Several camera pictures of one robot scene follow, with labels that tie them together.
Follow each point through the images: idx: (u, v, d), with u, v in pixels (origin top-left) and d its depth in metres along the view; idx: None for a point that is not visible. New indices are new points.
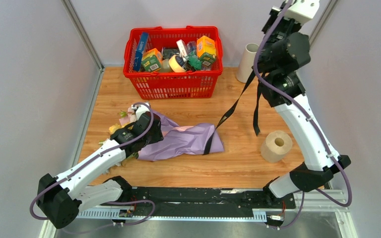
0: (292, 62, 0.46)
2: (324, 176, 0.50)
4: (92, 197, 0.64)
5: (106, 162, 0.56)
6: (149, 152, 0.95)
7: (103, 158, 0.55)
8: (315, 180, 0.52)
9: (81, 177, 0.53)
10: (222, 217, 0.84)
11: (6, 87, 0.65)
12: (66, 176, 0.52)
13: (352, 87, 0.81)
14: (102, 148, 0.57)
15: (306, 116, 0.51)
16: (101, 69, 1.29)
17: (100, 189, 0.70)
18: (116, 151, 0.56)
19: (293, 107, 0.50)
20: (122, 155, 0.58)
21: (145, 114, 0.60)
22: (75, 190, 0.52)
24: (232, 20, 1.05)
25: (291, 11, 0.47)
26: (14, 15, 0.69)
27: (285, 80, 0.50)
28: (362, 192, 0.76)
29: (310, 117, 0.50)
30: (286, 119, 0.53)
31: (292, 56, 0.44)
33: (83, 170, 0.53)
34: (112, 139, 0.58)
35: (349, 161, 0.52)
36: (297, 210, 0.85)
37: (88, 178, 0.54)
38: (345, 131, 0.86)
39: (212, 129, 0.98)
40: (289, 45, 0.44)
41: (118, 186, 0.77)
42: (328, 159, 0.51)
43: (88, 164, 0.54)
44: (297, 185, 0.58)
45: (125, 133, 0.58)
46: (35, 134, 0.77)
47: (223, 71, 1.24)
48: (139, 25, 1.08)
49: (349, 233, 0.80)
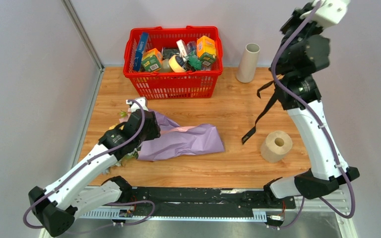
0: (309, 66, 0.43)
2: (328, 187, 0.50)
4: (89, 202, 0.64)
5: (93, 171, 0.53)
6: (149, 153, 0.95)
7: (91, 166, 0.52)
8: (318, 189, 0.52)
9: (68, 188, 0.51)
10: (222, 217, 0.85)
11: (6, 86, 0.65)
12: (54, 189, 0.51)
13: (352, 86, 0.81)
14: (91, 154, 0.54)
15: (318, 122, 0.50)
16: (101, 69, 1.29)
17: (97, 192, 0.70)
18: (104, 157, 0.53)
19: (306, 112, 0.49)
20: (113, 159, 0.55)
21: (135, 113, 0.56)
22: (65, 202, 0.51)
24: (233, 20, 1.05)
25: (318, 14, 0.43)
26: (14, 15, 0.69)
27: (302, 83, 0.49)
28: (363, 192, 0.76)
29: (322, 125, 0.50)
30: (297, 122, 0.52)
31: (311, 59, 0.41)
33: (71, 181, 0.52)
34: (101, 143, 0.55)
35: (357, 174, 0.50)
36: (297, 210, 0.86)
37: (76, 188, 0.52)
38: (346, 131, 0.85)
39: (213, 130, 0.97)
40: (308, 48, 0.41)
41: (116, 188, 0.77)
42: (336, 170, 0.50)
43: (75, 175, 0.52)
44: (301, 191, 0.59)
45: (114, 135, 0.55)
46: (35, 134, 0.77)
47: (223, 71, 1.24)
48: (139, 25, 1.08)
49: (349, 233, 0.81)
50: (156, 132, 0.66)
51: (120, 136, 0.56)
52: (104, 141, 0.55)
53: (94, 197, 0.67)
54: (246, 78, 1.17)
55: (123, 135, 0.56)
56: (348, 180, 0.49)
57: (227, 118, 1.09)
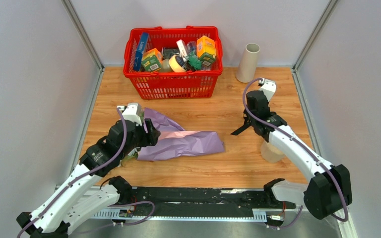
0: (255, 102, 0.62)
2: (314, 180, 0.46)
4: (83, 214, 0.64)
5: (77, 192, 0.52)
6: (149, 152, 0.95)
7: (74, 189, 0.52)
8: (313, 191, 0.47)
9: (52, 213, 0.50)
10: (222, 217, 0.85)
11: (6, 86, 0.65)
12: (38, 214, 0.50)
13: (352, 86, 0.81)
14: (73, 176, 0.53)
15: (287, 135, 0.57)
16: (101, 69, 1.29)
17: (92, 202, 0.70)
18: (86, 179, 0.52)
19: (276, 132, 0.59)
20: (96, 178, 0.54)
21: (115, 126, 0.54)
22: (51, 226, 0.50)
24: (233, 20, 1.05)
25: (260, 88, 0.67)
26: (14, 15, 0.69)
27: (269, 118, 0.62)
28: (362, 192, 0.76)
29: (292, 136, 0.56)
30: (278, 144, 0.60)
31: (251, 96, 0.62)
33: (54, 206, 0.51)
34: (82, 163, 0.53)
35: (344, 167, 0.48)
36: (297, 210, 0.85)
37: (61, 211, 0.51)
38: (345, 131, 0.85)
39: (214, 135, 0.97)
40: (247, 93, 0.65)
41: (113, 191, 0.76)
42: (318, 167, 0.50)
43: (58, 199, 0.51)
44: (313, 210, 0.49)
45: (95, 153, 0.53)
46: (35, 134, 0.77)
47: (223, 71, 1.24)
48: (139, 25, 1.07)
49: (349, 232, 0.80)
50: (147, 141, 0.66)
51: (101, 153, 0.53)
52: (85, 160, 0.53)
53: (88, 207, 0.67)
54: (246, 78, 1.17)
55: (104, 151, 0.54)
56: (331, 173, 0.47)
57: (227, 118, 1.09)
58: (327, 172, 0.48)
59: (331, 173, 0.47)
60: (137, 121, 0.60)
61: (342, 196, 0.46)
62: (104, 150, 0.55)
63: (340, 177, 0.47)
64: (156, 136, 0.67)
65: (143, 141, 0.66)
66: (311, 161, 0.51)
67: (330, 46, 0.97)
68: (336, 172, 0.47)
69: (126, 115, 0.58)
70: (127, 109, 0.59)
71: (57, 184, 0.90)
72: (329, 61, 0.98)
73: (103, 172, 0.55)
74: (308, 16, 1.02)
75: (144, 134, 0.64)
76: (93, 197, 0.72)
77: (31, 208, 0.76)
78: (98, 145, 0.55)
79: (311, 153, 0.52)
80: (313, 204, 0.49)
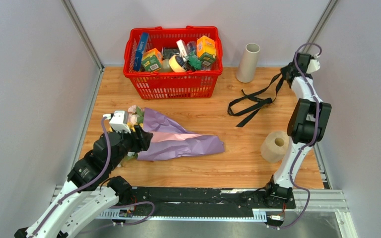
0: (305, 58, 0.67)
2: (300, 99, 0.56)
4: (80, 222, 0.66)
5: (68, 208, 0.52)
6: (149, 153, 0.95)
7: (62, 207, 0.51)
8: (297, 110, 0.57)
9: (45, 231, 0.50)
10: (222, 217, 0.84)
11: (6, 87, 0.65)
12: (32, 232, 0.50)
13: (351, 87, 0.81)
14: (61, 193, 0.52)
15: (304, 80, 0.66)
16: (101, 69, 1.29)
17: (90, 208, 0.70)
18: (74, 196, 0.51)
19: (298, 76, 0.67)
20: (86, 193, 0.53)
21: (100, 141, 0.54)
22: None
24: (232, 20, 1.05)
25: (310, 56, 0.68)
26: (14, 16, 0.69)
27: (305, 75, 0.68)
28: (362, 192, 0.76)
29: (307, 82, 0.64)
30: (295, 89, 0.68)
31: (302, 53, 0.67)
33: (47, 222, 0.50)
34: (70, 180, 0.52)
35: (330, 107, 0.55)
36: (297, 210, 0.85)
37: (54, 227, 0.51)
38: (344, 131, 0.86)
39: (214, 139, 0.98)
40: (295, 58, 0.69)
41: (112, 194, 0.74)
42: (311, 98, 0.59)
43: (50, 216, 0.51)
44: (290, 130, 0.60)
45: (82, 169, 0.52)
46: (35, 133, 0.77)
47: (223, 71, 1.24)
48: (139, 25, 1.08)
49: (349, 233, 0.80)
50: (140, 147, 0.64)
51: (89, 169, 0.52)
52: (73, 177, 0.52)
53: (85, 214, 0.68)
54: (246, 78, 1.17)
55: (92, 167, 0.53)
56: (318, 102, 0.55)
57: (227, 118, 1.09)
58: (315, 102, 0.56)
59: (317, 104, 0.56)
60: (125, 129, 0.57)
61: (315, 126, 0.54)
62: (91, 165, 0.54)
63: (322, 108, 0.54)
64: (149, 139, 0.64)
65: (134, 147, 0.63)
66: (309, 95, 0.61)
67: (330, 46, 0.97)
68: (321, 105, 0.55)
69: (113, 124, 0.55)
70: (114, 117, 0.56)
71: (57, 184, 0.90)
72: (329, 61, 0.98)
73: (92, 188, 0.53)
74: (308, 16, 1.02)
75: (135, 140, 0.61)
76: (91, 203, 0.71)
77: (32, 209, 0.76)
78: (85, 159, 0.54)
79: (311, 90, 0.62)
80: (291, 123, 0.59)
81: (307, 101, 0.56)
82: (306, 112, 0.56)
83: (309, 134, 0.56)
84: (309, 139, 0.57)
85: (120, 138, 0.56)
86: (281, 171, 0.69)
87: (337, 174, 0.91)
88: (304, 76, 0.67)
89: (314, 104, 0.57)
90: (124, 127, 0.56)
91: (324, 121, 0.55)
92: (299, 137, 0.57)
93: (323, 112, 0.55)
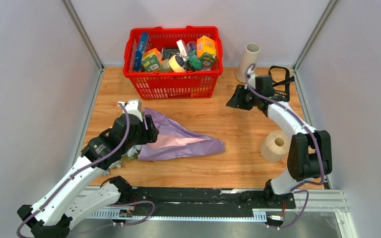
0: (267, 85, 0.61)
2: (294, 138, 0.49)
4: (85, 209, 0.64)
5: (79, 184, 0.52)
6: (149, 154, 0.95)
7: (75, 182, 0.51)
8: (295, 149, 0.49)
9: (54, 206, 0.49)
10: (222, 217, 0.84)
11: (6, 87, 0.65)
12: (39, 207, 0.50)
13: (351, 87, 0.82)
14: (74, 168, 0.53)
15: (280, 106, 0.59)
16: (101, 69, 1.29)
17: (94, 198, 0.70)
18: (88, 171, 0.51)
19: (274, 105, 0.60)
20: (99, 171, 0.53)
21: (120, 119, 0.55)
22: (53, 219, 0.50)
24: (232, 20, 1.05)
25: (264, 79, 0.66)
26: (13, 14, 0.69)
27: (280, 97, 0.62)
28: (362, 193, 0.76)
29: (285, 108, 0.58)
30: (276, 118, 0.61)
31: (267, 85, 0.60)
33: (55, 199, 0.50)
34: (84, 155, 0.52)
35: (326, 133, 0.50)
36: (297, 210, 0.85)
37: (63, 204, 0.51)
38: (344, 132, 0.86)
39: (215, 141, 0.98)
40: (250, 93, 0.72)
41: (114, 190, 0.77)
42: (303, 129, 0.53)
43: (60, 192, 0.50)
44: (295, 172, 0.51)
45: (97, 146, 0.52)
46: (34, 134, 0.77)
47: (223, 71, 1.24)
48: (139, 25, 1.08)
49: (349, 233, 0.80)
50: (150, 138, 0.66)
51: (103, 146, 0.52)
52: (87, 152, 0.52)
53: (90, 203, 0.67)
54: None
55: (107, 144, 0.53)
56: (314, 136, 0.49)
57: (227, 117, 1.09)
58: (309, 133, 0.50)
59: (313, 135, 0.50)
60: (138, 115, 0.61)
61: (320, 159, 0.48)
62: (106, 143, 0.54)
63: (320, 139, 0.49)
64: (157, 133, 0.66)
65: (144, 138, 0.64)
66: (297, 125, 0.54)
67: (330, 46, 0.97)
68: (317, 136, 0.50)
69: (129, 110, 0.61)
70: (130, 105, 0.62)
71: None
72: (329, 61, 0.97)
73: (105, 165, 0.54)
74: (308, 15, 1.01)
75: (145, 131, 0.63)
76: (95, 194, 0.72)
77: None
78: (100, 137, 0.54)
79: (298, 119, 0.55)
80: (292, 161, 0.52)
81: (301, 137, 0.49)
82: (305, 150, 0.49)
83: (316, 170, 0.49)
84: (317, 175, 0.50)
85: (137, 120, 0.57)
86: (283, 187, 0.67)
87: (337, 173, 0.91)
88: (276, 102, 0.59)
89: (310, 137, 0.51)
90: (136, 115, 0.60)
91: (327, 151, 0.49)
92: (306, 175, 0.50)
93: (322, 143, 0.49)
